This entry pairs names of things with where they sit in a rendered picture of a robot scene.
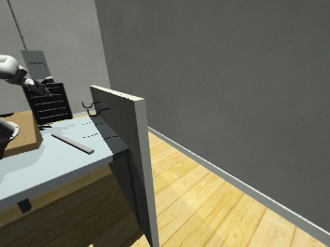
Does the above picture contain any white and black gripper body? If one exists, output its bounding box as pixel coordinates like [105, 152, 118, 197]
[28, 81, 49, 96]

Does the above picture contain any grey wall panel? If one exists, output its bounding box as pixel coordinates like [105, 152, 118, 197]
[89, 86, 159, 247]

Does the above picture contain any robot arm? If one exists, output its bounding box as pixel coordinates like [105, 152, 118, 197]
[0, 55, 55, 143]

